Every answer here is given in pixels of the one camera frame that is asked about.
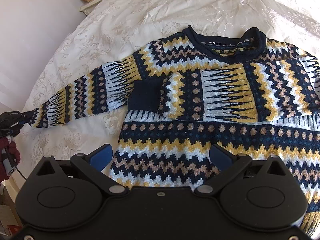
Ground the navy yellow patterned knit sweater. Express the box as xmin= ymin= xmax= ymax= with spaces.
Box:
xmin=29 ymin=27 xmax=319 ymax=238

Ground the dark red sleeve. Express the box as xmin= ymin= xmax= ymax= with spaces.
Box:
xmin=1 ymin=136 xmax=21 ymax=183

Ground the cream bedside table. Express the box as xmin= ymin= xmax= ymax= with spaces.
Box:
xmin=79 ymin=0 xmax=103 ymax=16

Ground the cream floral bedspread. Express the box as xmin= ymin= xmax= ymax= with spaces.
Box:
xmin=18 ymin=0 xmax=319 ymax=176

